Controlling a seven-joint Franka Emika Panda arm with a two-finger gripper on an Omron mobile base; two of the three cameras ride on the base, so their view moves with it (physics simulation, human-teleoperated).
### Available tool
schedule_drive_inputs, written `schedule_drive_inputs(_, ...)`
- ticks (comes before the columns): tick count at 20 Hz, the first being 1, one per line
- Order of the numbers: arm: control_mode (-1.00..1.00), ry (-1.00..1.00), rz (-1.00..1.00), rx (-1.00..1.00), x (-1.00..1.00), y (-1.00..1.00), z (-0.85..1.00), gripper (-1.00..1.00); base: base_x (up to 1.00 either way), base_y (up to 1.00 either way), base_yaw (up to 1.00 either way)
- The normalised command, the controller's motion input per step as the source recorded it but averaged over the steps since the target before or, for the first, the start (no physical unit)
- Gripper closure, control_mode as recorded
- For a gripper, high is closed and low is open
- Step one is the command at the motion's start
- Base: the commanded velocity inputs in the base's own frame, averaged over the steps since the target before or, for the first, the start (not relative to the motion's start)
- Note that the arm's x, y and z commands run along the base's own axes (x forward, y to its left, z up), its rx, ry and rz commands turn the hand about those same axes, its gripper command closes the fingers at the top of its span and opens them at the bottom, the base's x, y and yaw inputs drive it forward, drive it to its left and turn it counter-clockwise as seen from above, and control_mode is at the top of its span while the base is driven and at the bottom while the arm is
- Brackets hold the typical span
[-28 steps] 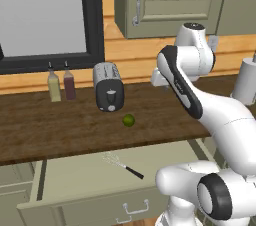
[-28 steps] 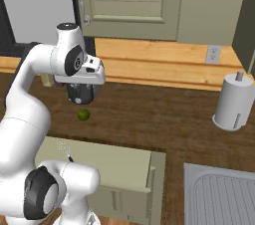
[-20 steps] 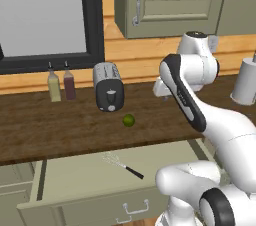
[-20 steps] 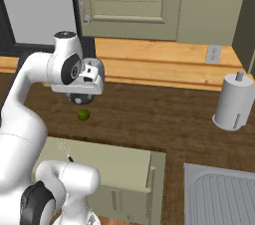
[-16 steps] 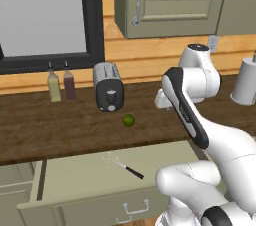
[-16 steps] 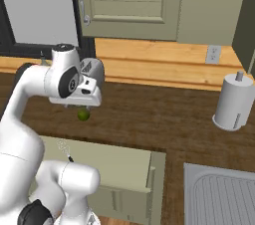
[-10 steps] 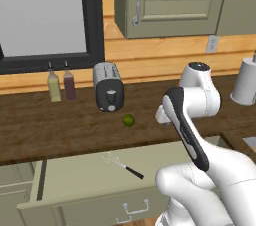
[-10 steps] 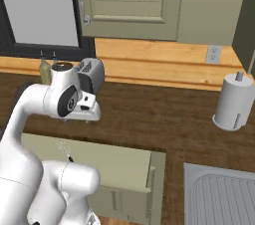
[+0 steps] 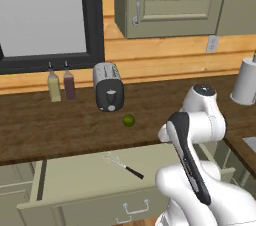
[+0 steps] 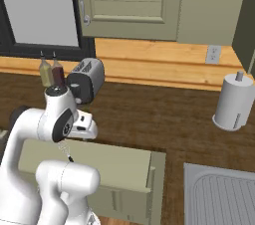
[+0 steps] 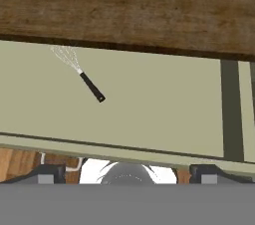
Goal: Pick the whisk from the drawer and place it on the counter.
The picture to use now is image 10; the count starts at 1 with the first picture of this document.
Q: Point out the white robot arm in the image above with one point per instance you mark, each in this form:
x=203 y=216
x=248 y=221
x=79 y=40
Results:
x=23 y=156

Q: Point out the grey wall outlet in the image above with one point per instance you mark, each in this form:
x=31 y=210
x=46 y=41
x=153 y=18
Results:
x=213 y=54

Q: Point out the white paper towel roll holder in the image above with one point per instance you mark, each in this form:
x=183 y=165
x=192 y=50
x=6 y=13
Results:
x=234 y=103

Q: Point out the grey and black toaster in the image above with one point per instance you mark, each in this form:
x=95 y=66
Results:
x=87 y=79

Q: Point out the olive green lower cabinet front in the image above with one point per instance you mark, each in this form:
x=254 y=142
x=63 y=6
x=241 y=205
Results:
x=123 y=202

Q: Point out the black framed window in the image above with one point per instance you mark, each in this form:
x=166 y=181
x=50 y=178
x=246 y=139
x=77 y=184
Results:
x=40 y=6

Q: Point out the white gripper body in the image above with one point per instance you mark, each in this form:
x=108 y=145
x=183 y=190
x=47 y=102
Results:
x=92 y=130

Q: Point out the dark red vinegar bottle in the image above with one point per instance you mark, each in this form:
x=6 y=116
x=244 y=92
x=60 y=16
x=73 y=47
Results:
x=57 y=73

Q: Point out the olive green wall cabinet panel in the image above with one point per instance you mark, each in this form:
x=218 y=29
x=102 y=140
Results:
x=212 y=6

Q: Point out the grey steel sink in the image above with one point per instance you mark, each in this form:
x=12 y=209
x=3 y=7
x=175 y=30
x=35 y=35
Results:
x=222 y=199

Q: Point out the olive green wall cabinet door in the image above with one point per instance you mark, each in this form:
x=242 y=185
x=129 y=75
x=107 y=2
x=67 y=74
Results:
x=132 y=3

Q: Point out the yellow oil bottle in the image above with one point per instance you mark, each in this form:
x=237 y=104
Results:
x=45 y=73

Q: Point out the dark olive corner wall cabinet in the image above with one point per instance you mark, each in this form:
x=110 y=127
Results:
x=246 y=20

